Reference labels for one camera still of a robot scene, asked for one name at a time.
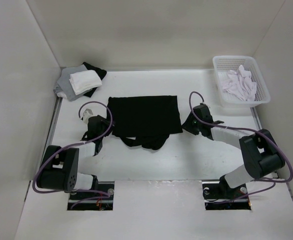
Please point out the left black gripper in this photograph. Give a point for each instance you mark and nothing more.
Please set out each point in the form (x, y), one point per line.
(107, 123)

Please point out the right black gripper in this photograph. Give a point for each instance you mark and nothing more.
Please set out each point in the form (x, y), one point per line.
(187, 126)

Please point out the black tank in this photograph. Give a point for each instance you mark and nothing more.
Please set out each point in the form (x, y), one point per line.
(146, 121)
(100, 72)

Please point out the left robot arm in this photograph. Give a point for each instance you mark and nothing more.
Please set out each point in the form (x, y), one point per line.
(58, 171)

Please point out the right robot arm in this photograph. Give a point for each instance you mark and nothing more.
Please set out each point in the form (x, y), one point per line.
(259, 154)

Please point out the white tank top in basket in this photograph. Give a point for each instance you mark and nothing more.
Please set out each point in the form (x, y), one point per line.
(240, 84)

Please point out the folded white tank top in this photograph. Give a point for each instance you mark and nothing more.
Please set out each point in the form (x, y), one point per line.
(84, 81)

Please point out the folded grey tank top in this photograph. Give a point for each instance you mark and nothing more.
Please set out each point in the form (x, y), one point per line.
(63, 84)

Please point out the folded black tank top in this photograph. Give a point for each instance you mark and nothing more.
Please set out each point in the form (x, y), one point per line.
(100, 72)

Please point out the white plastic basket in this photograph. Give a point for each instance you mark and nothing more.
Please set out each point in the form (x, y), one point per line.
(222, 64)

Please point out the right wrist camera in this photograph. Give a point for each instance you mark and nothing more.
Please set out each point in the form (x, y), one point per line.
(205, 104)

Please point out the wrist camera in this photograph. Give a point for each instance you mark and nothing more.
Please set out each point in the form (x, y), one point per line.
(86, 115)
(205, 104)

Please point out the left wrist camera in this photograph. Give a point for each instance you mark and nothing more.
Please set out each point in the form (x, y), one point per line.
(86, 115)

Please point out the left aluminium rail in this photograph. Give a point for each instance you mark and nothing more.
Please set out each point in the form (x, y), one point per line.
(51, 130)

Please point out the aluminium rail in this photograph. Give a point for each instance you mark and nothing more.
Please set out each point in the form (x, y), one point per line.
(264, 120)
(51, 130)

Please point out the right aluminium rail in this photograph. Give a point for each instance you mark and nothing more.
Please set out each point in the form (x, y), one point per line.
(264, 120)

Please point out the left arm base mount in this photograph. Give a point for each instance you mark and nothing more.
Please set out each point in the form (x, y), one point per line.
(90, 201)

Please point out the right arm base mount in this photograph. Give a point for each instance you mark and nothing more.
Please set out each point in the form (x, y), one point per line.
(221, 200)

